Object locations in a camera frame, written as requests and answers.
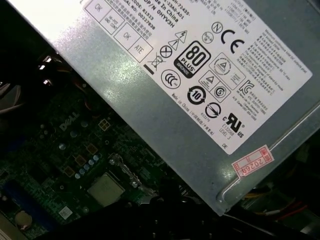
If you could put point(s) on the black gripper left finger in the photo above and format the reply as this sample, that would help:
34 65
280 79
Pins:
162 220

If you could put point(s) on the grey power supply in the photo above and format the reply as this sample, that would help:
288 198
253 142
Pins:
150 112

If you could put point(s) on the round coin battery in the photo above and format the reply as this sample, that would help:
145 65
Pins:
23 220

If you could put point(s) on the blue expansion slot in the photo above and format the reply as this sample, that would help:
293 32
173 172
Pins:
22 200

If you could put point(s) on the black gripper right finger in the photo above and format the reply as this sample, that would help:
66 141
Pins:
200 225

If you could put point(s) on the silver CPU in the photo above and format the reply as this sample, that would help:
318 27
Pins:
106 188

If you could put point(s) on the green motherboard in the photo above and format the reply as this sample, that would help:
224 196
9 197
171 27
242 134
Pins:
50 140

